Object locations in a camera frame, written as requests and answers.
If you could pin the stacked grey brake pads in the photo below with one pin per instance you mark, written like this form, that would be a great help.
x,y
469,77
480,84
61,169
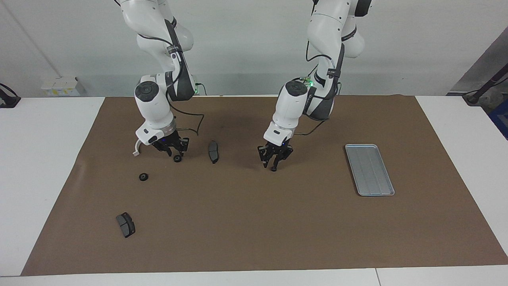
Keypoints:
x,y
126,225

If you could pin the single grey brake pad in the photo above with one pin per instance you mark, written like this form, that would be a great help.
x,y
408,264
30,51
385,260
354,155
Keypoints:
x,y
213,151

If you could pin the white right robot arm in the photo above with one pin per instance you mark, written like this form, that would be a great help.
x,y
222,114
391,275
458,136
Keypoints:
x,y
152,107

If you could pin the silver metal tray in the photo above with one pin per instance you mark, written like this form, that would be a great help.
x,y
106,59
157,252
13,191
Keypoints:
x,y
371,171

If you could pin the black clamp mount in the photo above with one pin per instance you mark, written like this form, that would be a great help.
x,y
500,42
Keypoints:
x,y
8,101

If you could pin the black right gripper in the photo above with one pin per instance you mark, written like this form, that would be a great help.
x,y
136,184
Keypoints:
x,y
170,142

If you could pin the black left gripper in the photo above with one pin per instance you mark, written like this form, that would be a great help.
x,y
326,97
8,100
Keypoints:
x,y
276,149

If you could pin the blue box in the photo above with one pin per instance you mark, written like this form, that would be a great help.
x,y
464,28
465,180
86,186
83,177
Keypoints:
x,y
502,119

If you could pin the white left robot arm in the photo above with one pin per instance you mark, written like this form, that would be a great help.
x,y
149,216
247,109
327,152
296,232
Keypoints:
x,y
291,107

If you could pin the brown table mat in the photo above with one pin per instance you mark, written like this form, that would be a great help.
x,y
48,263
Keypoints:
x,y
258,218

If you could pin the large black bearing gear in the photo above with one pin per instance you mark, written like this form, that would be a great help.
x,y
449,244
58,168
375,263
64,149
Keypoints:
x,y
177,159
143,176

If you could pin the white wall socket box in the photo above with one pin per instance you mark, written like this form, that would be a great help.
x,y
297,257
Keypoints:
x,y
59,89

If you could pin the white curved plastic bracket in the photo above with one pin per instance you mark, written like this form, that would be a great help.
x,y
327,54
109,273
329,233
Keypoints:
x,y
135,151

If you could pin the black stand pole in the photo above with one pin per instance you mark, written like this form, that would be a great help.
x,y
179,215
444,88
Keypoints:
x,y
486,85

